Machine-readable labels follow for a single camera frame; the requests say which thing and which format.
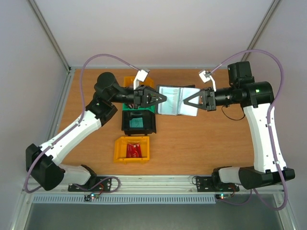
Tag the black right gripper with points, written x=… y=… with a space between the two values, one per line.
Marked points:
x=210 y=99

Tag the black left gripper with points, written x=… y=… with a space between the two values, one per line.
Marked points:
x=141 y=92

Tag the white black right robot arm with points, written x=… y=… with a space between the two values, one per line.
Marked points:
x=255 y=99

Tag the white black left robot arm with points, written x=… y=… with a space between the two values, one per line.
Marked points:
x=44 y=162

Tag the teal cards in bin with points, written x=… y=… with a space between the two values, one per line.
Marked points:
x=136 y=123

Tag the red card in bin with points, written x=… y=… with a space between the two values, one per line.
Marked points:
x=133 y=150

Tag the green plastic bin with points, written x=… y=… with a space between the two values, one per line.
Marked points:
x=129 y=109

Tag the black plastic bin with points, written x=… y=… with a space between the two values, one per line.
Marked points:
x=149 y=124

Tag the far yellow plastic bin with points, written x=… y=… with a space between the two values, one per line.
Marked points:
x=128 y=81

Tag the yellow plastic bin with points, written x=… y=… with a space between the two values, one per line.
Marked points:
x=128 y=81
x=121 y=147

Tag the near yellow plastic bin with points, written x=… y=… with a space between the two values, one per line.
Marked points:
x=121 y=147

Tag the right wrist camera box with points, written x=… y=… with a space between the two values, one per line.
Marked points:
x=206 y=76

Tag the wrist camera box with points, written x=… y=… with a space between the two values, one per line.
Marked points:
x=206 y=76
x=140 y=77

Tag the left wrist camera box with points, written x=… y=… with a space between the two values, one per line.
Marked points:
x=140 y=77

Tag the aluminium front rail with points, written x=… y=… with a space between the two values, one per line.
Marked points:
x=151 y=184

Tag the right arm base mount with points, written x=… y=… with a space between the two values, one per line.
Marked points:
x=205 y=184

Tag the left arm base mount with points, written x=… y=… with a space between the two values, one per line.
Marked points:
x=95 y=184

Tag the slotted grey cable duct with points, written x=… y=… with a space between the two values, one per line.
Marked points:
x=124 y=199

